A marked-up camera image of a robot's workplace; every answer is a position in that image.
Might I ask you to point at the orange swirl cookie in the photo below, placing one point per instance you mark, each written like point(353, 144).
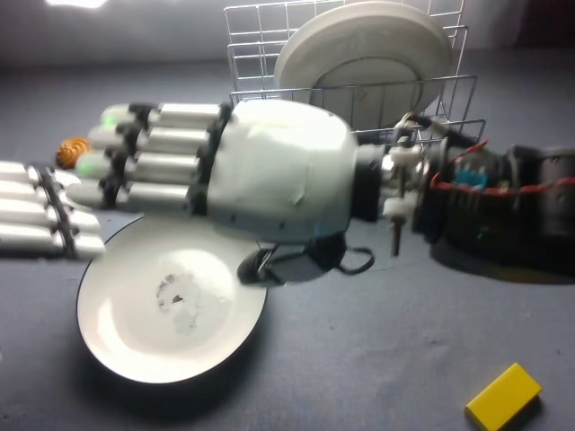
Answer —
point(71, 152)

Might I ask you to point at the white plate with dark rim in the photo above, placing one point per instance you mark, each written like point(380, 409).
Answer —
point(148, 332)

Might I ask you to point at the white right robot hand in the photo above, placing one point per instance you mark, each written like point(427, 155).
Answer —
point(278, 170)

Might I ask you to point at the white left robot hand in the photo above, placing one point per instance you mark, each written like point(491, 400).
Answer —
point(27, 211)

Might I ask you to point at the yellow rectangular block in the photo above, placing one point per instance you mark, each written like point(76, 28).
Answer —
point(503, 397)

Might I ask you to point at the white plate with small smudge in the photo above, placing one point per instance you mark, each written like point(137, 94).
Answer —
point(373, 58)

